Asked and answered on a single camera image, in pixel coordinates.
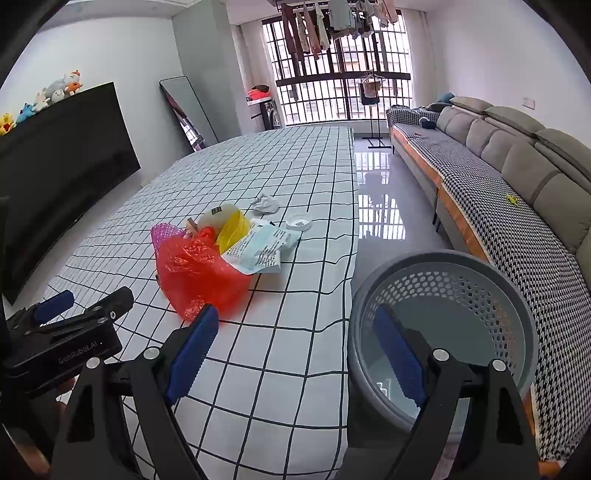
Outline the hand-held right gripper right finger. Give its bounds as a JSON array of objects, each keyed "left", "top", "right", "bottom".
[{"left": 332, "top": 305, "right": 541, "bottom": 480}]

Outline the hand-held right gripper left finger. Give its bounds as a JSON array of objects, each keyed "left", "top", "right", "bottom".
[{"left": 51, "top": 304, "right": 220, "bottom": 480}]

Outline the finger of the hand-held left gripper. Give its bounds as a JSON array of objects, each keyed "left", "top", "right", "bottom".
[
  {"left": 7, "top": 290, "right": 75, "bottom": 333},
  {"left": 39, "top": 286, "right": 134, "bottom": 334}
]

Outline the red plastic bag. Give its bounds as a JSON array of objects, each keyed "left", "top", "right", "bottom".
[{"left": 154, "top": 233, "right": 254, "bottom": 323}]

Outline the grey perforated basket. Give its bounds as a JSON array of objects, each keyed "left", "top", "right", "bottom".
[{"left": 348, "top": 249, "right": 541, "bottom": 446}]

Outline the blue white packet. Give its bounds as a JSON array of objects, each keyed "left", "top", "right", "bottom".
[{"left": 221, "top": 219, "right": 303, "bottom": 276}]

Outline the white tissue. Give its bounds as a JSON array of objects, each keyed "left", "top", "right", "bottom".
[{"left": 250, "top": 195, "right": 280, "bottom": 215}]

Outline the black white checked tablecloth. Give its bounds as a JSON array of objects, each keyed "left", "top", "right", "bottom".
[{"left": 44, "top": 124, "right": 361, "bottom": 480}]

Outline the black television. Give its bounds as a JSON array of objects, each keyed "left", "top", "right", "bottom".
[{"left": 0, "top": 82, "right": 141, "bottom": 305}]

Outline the houndstooth sofa cover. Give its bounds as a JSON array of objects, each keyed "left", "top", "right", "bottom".
[{"left": 387, "top": 105, "right": 591, "bottom": 462}]

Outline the black framed floor mirror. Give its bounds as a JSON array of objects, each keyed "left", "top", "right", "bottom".
[{"left": 159, "top": 76, "right": 220, "bottom": 153}]

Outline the row of plush toys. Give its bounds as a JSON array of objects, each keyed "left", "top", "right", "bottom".
[{"left": 0, "top": 68, "right": 85, "bottom": 136}]

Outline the grey sofa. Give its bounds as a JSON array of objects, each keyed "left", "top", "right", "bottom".
[{"left": 385, "top": 95, "right": 591, "bottom": 467}]

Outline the black floor clothes stand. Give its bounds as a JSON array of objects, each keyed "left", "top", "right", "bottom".
[{"left": 355, "top": 69, "right": 391, "bottom": 149}]

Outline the navy hanging garment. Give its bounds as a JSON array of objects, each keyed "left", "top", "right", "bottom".
[{"left": 358, "top": 76, "right": 385, "bottom": 106}]

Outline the black window grille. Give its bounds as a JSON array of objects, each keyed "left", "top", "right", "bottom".
[{"left": 261, "top": 14, "right": 413, "bottom": 126}]

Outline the row of hanging clothes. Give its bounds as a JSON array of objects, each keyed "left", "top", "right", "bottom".
[{"left": 277, "top": 0, "right": 398, "bottom": 65}]

